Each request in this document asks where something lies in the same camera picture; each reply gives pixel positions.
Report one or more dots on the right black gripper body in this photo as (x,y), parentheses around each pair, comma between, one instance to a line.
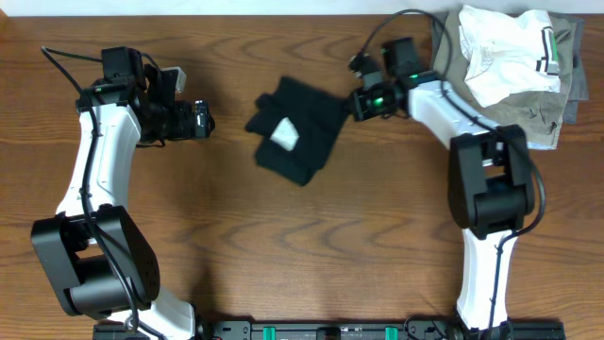
(375,100)

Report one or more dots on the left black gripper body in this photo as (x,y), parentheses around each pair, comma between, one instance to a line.
(176,123)

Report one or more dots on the black t-shirt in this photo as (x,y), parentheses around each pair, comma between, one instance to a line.
(299,125)

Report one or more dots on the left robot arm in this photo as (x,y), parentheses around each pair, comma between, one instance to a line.
(94,256)

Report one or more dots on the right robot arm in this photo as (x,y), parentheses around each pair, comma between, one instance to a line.
(489,185)

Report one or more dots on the light blue folded garment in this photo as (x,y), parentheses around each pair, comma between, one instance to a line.
(552,145)

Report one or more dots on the olive khaki folded garment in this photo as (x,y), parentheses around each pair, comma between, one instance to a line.
(539,114)

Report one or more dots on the grey folded garment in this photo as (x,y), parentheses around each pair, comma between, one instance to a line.
(579,86)

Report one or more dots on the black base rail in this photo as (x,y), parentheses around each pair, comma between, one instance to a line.
(412,329)

